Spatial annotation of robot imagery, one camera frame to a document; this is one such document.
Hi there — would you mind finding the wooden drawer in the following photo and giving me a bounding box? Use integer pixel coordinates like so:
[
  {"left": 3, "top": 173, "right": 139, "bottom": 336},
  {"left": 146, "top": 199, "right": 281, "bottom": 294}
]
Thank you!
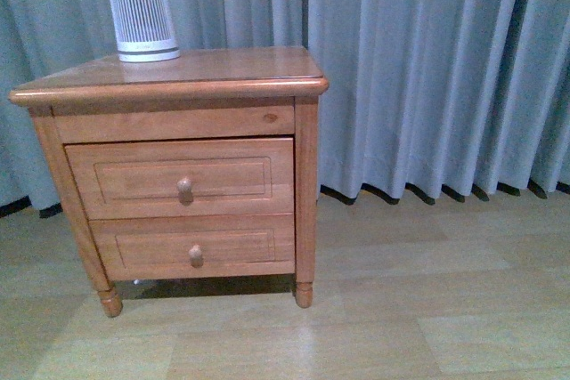
[
  {"left": 66, "top": 138, "right": 294, "bottom": 220},
  {"left": 90, "top": 214, "right": 295, "bottom": 280}
]

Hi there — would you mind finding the grey-blue curtain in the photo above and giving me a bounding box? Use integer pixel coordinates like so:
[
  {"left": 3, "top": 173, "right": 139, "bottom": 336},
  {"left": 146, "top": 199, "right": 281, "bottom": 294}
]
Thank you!
[{"left": 0, "top": 0, "right": 570, "bottom": 221}]

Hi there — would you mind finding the wooden nightstand cabinet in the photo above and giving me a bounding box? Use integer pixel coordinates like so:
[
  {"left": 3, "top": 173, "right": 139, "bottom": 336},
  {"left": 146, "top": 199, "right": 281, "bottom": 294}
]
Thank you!
[{"left": 9, "top": 47, "right": 329, "bottom": 317}]

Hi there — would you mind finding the white ribbed air purifier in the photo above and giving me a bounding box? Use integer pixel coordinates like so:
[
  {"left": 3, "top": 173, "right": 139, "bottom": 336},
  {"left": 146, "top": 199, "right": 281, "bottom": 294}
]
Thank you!
[{"left": 110, "top": 0, "right": 180, "bottom": 63}]

